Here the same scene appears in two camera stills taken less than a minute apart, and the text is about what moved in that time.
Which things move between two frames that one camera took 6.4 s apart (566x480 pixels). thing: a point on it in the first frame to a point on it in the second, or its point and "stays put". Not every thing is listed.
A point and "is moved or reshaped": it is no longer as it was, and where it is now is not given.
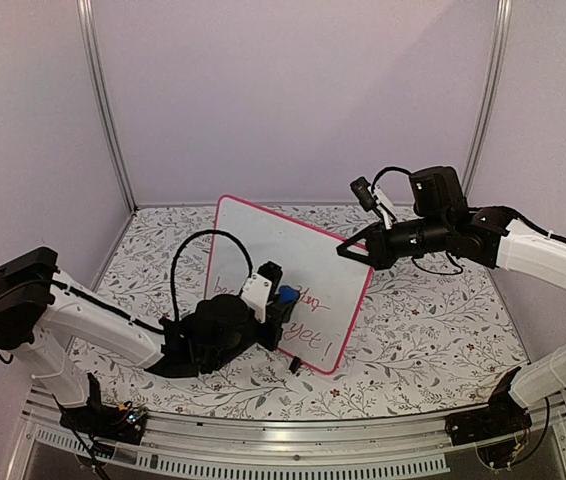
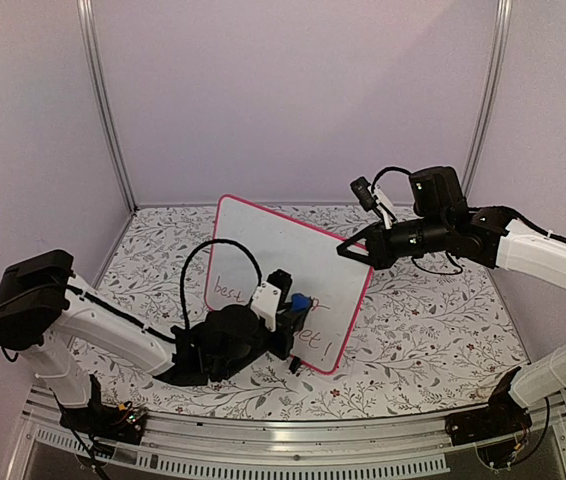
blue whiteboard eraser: x=288 y=294 is moved or reshaped
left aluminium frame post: x=86 y=26 stays put
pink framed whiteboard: x=331 y=283 stays put
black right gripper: x=377 y=253 stays put
